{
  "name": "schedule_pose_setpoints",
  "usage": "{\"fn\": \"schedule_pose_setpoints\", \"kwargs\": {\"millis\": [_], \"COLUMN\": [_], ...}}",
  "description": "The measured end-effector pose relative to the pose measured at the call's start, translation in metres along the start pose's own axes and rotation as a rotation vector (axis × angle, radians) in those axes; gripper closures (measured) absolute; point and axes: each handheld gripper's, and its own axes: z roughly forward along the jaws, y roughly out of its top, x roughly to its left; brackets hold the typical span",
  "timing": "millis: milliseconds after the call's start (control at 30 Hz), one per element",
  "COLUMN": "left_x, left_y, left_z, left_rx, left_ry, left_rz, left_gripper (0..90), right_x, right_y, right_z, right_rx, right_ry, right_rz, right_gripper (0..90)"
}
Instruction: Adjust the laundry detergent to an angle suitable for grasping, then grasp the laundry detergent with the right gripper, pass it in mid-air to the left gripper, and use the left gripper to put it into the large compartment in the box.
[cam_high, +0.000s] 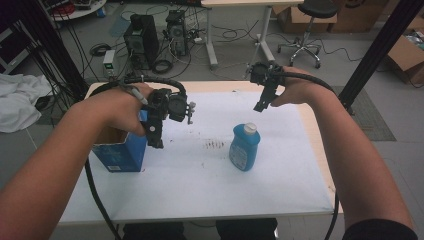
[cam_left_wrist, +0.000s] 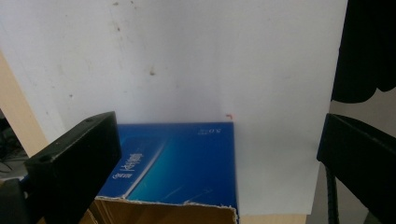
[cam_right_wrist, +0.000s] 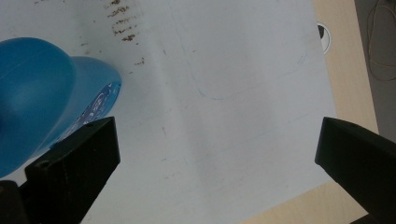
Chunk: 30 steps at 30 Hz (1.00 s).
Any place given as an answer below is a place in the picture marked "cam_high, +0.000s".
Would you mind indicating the open brown cardboard box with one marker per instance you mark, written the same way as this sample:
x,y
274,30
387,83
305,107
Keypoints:
x,y
405,55

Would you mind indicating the white power supply unit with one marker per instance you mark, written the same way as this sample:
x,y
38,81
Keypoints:
x,y
109,63

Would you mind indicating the person's black sleeve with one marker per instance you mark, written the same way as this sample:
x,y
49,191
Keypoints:
x,y
380,231

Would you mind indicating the white table mat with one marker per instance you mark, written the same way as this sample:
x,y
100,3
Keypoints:
x,y
206,190

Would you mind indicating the person's dark pants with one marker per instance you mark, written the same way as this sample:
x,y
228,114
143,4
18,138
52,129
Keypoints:
x,y
200,230

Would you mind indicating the large black computer tower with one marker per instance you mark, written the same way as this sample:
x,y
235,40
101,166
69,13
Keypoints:
x,y
141,43

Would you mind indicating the blue bottle with white cap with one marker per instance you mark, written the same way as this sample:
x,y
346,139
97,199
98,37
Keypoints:
x,y
244,150

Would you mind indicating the person's right hand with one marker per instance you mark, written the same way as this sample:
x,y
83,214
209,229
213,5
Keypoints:
x,y
298,87

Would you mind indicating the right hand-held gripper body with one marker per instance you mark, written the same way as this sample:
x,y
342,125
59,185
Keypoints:
x,y
263,73

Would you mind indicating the small black computer tower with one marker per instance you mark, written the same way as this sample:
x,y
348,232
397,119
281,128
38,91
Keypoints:
x,y
177,31

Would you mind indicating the blue cardboard box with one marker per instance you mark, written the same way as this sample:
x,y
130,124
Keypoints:
x,y
125,153

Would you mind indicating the grey floor mat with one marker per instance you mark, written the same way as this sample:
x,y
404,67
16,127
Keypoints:
x,y
373,116

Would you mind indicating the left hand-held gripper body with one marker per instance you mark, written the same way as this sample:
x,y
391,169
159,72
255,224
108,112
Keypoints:
x,y
175,106

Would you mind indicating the black office stool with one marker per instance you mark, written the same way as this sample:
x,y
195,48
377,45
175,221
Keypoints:
x,y
316,8

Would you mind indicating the closed brown cardboard box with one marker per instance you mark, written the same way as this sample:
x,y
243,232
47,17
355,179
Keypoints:
x,y
300,20

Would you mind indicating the black metal stand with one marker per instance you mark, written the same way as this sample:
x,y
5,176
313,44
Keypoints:
x,y
50,43
380,50

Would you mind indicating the white-legged desk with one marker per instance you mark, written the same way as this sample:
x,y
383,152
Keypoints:
x,y
263,30

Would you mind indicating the white cloth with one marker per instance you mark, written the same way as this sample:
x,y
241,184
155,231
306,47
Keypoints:
x,y
20,100

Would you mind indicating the round white table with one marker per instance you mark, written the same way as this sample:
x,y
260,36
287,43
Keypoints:
x,y
83,10

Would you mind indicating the person's left hand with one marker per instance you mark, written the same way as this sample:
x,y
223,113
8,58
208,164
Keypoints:
x,y
111,108

